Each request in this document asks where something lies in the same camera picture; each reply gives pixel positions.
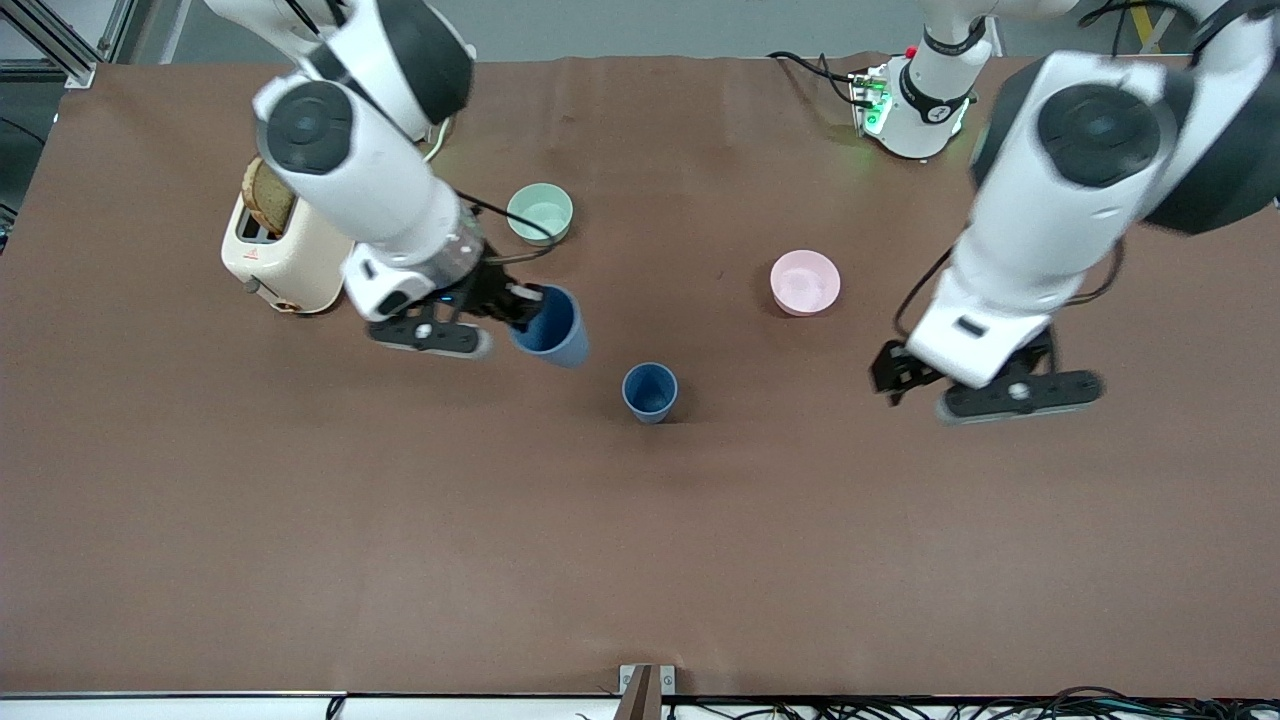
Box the blue plastic cup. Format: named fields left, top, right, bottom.
left=508, top=284, right=591, bottom=369
left=621, top=362, right=680, bottom=425

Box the mint green bowl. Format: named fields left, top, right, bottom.
left=505, top=183, right=575, bottom=247

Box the cream white toaster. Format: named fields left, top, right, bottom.
left=220, top=160, right=357, bottom=316

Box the pink bowl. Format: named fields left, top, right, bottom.
left=769, top=250, right=842, bottom=317

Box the brown bread slice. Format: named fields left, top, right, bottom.
left=243, top=158, right=299, bottom=238

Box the brown table cover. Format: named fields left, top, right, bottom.
left=0, top=52, right=1280, bottom=699

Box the black left base cable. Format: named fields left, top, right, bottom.
left=767, top=50, right=863, bottom=103

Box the black cable bundle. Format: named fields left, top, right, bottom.
left=660, top=685, right=1280, bottom=720

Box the aluminium frame profile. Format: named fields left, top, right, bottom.
left=0, top=0, right=137, bottom=89

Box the metal mounting bracket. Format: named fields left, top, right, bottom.
left=618, top=664, right=677, bottom=720

